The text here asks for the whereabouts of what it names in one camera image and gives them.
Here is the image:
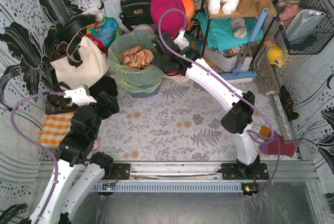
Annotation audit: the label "green trash bag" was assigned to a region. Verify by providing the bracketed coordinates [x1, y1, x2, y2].
[108, 32, 163, 98]

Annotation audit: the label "blue trash bin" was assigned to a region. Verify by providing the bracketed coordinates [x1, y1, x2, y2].
[129, 85, 161, 99]

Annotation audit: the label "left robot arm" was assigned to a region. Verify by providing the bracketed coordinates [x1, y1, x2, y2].
[21, 86, 119, 223]

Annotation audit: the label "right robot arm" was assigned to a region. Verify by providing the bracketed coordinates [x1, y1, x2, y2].
[151, 33, 260, 179]

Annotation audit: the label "cream canvas tote bag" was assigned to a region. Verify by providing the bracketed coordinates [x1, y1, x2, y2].
[51, 36, 110, 89]

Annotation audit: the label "dark brown bag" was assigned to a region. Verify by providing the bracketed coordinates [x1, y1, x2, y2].
[45, 82, 78, 115]

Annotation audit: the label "crumpled brown paper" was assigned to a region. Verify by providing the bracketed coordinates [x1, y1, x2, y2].
[120, 45, 154, 69]

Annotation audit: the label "magenta hat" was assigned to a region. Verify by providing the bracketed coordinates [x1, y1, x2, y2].
[150, 0, 187, 39]

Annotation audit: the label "cream plush sheep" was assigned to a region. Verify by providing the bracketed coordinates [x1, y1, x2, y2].
[133, 23, 157, 37]

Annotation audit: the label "white sneaker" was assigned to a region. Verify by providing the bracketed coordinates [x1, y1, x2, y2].
[204, 49, 253, 73]

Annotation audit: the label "orange checkered cloth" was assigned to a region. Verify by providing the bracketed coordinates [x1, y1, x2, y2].
[39, 112, 74, 148]

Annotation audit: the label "teal cloth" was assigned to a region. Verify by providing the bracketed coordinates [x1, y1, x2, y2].
[206, 18, 256, 52]

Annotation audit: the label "black metal shelf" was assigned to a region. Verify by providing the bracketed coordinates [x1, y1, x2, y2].
[196, 0, 278, 70]

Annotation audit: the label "black leather handbag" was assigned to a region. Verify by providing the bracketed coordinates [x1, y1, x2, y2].
[119, 0, 154, 31]

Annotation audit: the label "orange plush toy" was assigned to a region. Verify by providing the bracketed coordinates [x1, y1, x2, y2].
[182, 0, 196, 30]

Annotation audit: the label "colourful scarf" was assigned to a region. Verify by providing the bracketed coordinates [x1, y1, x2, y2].
[86, 17, 122, 48]

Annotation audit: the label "yellow plush duck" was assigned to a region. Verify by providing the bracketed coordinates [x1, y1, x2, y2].
[264, 38, 284, 68]

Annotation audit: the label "wooden broom stick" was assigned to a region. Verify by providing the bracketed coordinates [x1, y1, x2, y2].
[266, 64, 291, 144]

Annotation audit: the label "black orange toy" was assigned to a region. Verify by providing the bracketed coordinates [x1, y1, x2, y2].
[279, 85, 300, 121]

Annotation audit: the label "red purple sock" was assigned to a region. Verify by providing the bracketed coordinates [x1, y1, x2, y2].
[259, 132, 301, 157]

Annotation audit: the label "silver pouch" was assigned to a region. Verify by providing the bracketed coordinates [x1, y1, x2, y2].
[285, 9, 326, 41]

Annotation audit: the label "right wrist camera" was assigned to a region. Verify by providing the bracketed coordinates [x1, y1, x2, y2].
[174, 29, 197, 50]

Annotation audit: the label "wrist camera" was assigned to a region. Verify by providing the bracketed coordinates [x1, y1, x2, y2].
[174, 29, 197, 50]
[64, 85, 97, 106]

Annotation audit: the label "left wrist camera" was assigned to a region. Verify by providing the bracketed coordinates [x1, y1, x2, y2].
[64, 85, 97, 106]

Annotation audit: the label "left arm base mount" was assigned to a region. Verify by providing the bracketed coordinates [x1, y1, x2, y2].
[102, 163, 130, 180]

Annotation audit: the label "aluminium rail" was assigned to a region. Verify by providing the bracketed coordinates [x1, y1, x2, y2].
[114, 161, 319, 182]

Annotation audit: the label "grey cable duct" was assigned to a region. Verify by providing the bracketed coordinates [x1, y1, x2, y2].
[92, 182, 243, 193]

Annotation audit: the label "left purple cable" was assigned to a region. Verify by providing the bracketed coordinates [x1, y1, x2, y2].
[10, 90, 66, 224]

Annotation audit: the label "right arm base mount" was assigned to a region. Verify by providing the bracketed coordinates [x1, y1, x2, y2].
[219, 163, 269, 180]

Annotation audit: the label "black wire basket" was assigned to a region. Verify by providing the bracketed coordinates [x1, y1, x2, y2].
[273, 0, 333, 55]

